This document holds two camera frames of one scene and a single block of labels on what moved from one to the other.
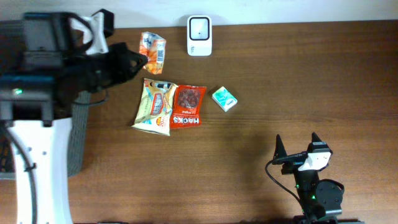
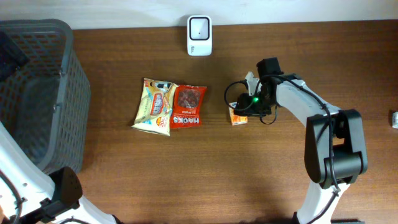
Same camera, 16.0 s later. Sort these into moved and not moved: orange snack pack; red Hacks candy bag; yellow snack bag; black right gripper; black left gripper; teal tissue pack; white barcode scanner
Moved: orange snack pack; black right gripper; teal tissue pack; black left gripper
Not moved: red Hacks candy bag; yellow snack bag; white barcode scanner
